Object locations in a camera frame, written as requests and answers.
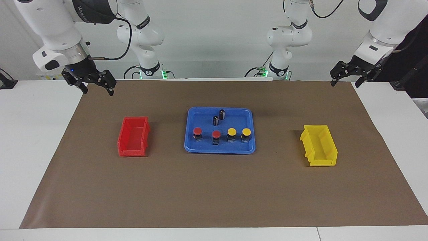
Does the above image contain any black clamp mount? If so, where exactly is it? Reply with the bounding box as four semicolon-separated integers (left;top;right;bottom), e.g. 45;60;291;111
0;68;18;90

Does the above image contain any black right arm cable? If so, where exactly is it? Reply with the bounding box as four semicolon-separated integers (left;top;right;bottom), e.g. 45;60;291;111
90;13;132;61

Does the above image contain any black left base cable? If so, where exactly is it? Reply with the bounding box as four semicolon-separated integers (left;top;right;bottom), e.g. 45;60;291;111
244;52;274;78

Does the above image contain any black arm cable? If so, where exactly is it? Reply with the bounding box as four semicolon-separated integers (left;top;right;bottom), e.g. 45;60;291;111
284;0;345;19
90;13;132;61

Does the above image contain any brown paper table mat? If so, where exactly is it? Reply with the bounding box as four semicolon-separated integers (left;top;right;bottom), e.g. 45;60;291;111
19;80;428;229

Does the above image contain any black tripod stand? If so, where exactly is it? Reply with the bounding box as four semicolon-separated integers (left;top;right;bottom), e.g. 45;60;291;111
390;55;428;91

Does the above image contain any black right base cable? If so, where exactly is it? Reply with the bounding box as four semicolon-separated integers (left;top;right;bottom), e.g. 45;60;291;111
123;65;141;80

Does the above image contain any yellow plastic bin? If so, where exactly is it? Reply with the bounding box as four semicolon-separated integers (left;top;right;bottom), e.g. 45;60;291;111
300;125;338;166

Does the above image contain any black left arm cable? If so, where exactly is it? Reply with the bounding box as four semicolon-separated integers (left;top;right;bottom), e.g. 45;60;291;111
284;0;345;19

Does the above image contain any black base cable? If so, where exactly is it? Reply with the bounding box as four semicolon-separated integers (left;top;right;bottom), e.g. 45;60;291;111
244;52;274;78
123;65;141;80

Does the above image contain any red plastic bin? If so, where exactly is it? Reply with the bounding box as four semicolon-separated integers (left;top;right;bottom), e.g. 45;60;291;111
117;116;151;157

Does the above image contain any blue plastic tray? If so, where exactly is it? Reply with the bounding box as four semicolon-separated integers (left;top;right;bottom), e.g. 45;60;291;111
184;107;256;154

